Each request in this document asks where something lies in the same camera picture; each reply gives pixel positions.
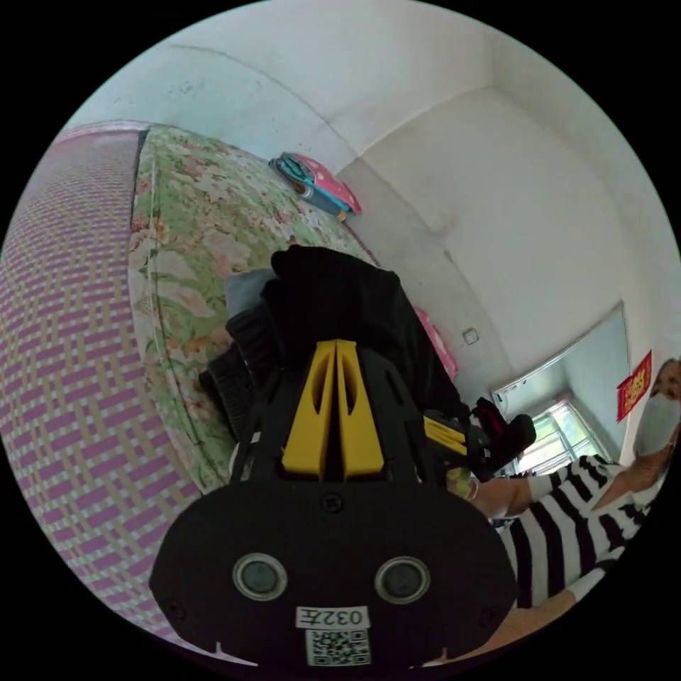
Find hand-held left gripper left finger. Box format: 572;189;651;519
280;340;337;476

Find person's right hand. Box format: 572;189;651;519
445;467;480;504

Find window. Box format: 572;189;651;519
489;303;630;475

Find bed with mat and quilt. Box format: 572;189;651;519
0;119;465;642

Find pink dotted pillow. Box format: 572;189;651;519
416;310;460;380
268;151;362;222

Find black pants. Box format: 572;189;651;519
199;244;471;443

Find person's right forearm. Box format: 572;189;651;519
475;475;539;520

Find person's body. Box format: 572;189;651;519
497;357;681;613

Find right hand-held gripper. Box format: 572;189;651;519
423;396;513;481

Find red paper wall decoration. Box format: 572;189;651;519
616;350;653;424

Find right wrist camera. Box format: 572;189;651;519
499;414;537;465

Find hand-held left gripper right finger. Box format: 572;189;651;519
338;340;385;478

